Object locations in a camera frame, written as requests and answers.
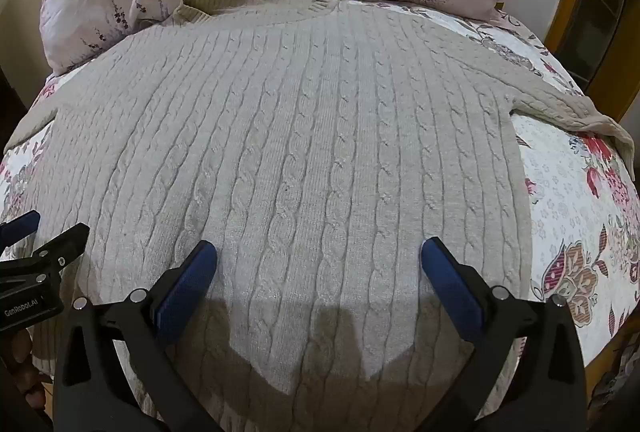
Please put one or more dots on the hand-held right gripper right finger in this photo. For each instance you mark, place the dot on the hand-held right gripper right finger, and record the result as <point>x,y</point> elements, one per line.
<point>450,284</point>

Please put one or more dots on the person's left hand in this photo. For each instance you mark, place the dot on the person's left hand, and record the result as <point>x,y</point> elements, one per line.
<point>21,362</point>

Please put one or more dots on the floral bed sheet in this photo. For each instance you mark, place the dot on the floral bed sheet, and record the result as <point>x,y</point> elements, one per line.
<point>575,192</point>

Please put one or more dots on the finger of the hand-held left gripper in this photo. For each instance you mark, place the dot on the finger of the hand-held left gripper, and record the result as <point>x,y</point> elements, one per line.
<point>20,223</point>
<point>55,249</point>

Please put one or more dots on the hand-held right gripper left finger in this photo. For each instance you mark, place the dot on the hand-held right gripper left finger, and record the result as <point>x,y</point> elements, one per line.
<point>186,278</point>

